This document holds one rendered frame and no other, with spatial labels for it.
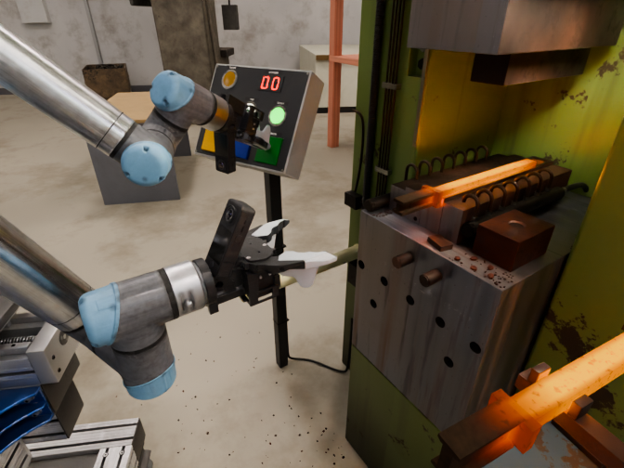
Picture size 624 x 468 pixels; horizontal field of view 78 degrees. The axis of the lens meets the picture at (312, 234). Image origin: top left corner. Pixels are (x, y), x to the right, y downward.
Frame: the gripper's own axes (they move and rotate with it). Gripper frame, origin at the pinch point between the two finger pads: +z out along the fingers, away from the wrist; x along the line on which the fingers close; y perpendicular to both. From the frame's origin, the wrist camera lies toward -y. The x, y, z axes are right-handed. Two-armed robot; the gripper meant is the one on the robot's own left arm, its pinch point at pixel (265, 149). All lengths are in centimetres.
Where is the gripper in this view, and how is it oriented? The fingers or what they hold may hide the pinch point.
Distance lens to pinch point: 106.3
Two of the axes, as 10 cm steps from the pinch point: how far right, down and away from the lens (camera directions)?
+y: 2.6, -9.6, -0.6
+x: -8.5, -2.6, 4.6
